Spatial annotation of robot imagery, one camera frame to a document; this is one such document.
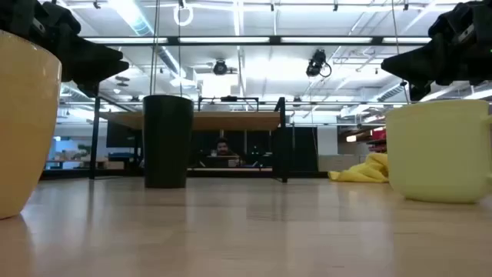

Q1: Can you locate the black overhead beam with lights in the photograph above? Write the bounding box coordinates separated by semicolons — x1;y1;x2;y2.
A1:
82;35;434;47

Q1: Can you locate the black round ceiling fixture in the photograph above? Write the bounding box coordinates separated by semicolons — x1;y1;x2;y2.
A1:
212;58;229;76

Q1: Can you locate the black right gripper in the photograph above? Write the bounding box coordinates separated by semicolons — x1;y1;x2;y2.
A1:
381;0;492;102

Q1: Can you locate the large yellow cup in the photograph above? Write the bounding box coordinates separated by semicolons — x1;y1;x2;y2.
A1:
0;29;62;220

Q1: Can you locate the white hanging ring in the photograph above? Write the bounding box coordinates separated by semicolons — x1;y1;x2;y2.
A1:
172;3;194;27

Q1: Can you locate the black monitor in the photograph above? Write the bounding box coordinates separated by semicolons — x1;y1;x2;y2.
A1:
106;121;136;149

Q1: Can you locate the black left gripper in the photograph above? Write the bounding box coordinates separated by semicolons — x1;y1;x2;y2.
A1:
0;0;130;98

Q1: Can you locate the dark laptop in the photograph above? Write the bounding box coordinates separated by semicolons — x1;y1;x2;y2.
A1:
205;155;239;169

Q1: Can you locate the black tall cup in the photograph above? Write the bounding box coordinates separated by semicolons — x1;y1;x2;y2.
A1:
142;95;195;189

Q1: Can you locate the yellow cloth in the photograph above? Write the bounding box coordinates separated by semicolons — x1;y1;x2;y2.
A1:
327;152;390;184

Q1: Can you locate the person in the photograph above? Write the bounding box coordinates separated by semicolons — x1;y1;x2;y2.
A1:
209;137;241;159

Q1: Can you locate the wooden shelf with black frame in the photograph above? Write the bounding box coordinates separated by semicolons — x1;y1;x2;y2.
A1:
88;95;289;184

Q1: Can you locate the pale yellow mug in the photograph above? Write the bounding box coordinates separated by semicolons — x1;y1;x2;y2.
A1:
385;98;492;204

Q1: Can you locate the thin hanging cable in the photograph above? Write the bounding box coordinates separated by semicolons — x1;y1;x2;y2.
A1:
391;0;411;105
151;0;161;96

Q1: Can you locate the black overhead camera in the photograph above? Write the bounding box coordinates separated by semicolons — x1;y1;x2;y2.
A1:
305;48;332;78

